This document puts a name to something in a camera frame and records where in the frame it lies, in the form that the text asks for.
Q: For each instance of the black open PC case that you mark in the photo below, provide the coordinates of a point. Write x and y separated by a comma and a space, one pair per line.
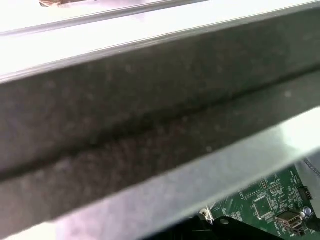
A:
150, 100

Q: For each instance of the silver internal USB port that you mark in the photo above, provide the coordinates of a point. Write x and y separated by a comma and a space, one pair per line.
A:
291, 220

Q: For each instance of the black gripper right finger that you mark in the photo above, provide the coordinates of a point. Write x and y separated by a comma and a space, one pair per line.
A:
232, 230

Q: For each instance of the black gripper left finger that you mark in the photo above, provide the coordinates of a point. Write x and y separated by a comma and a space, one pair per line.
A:
183, 232

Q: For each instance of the green motherboard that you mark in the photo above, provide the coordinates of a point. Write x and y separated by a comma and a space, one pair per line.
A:
282, 190

